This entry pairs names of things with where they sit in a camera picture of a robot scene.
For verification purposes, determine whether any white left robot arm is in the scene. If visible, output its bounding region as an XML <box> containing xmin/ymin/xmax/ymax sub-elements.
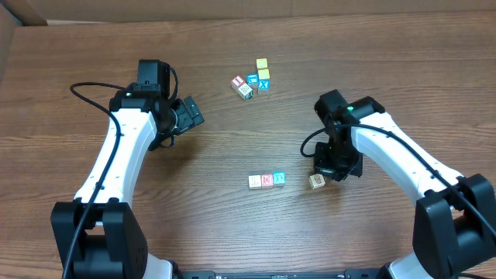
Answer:
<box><xmin>50</xmin><ymin>60</ymin><xmax>205</xmax><ymax>278</ymax></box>

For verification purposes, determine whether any blue letter L block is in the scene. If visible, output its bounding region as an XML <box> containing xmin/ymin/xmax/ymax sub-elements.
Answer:
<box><xmin>246</xmin><ymin>73</ymin><xmax>259</xmax><ymax>87</ymax></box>

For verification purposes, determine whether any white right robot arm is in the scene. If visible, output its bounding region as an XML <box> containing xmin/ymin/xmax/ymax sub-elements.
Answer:
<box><xmin>310</xmin><ymin>90</ymin><xmax>495</xmax><ymax>278</ymax></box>

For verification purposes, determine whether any lower yellow block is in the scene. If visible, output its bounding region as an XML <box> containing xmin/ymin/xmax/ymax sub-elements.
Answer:
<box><xmin>257</xmin><ymin>68</ymin><xmax>270</xmax><ymax>80</ymax></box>

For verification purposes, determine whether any blue letter X block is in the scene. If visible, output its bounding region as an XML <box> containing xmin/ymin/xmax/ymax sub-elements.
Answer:
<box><xmin>257</xmin><ymin>79</ymin><xmax>270</xmax><ymax>95</ymax></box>

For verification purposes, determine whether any blue letter D block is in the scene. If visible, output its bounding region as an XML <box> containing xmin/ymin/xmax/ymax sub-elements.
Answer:
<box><xmin>273</xmin><ymin>172</ymin><xmax>286</xmax><ymax>188</ymax></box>

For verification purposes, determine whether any red letter M block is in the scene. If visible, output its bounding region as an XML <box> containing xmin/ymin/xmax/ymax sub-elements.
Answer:
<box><xmin>260</xmin><ymin>174</ymin><xmax>274</xmax><ymax>188</ymax></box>

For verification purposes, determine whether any upper yellow block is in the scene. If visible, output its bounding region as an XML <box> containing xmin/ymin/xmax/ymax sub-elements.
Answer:
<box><xmin>256</xmin><ymin>57</ymin><xmax>268</xmax><ymax>70</ymax></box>

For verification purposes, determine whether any yellow block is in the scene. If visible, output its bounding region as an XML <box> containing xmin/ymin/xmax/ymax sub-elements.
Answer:
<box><xmin>256</xmin><ymin>57</ymin><xmax>268</xmax><ymax>70</ymax></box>
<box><xmin>257</xmin><ymin>68</ymin><xmax>270</xmax><ymax>80</ymax></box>

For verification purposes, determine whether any red letter I block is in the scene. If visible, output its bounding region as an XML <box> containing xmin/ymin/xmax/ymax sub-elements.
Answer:
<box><xmin>231</xmin><ymin>75</ymin><xmax>246</xmax><ymax>90</ymax></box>

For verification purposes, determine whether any wooden block green side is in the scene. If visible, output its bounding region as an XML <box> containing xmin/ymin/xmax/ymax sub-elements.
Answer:
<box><xmin>309</xmin><ymin>174</ymin><xmax>326</xmax><ymax>189</ymax></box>

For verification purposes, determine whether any wooden patterned picture block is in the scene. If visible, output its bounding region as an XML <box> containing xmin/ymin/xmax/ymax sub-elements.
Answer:
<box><xmin>236</xmin><ymin>83</ymin><xmax>253</xmax><ymax>100</ymax></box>

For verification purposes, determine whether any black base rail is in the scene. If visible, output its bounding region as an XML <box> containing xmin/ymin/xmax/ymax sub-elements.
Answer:
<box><xmin>172</xmin><ymin>268</ymin><xmax>382</xmax><ymax>279</ymax></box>

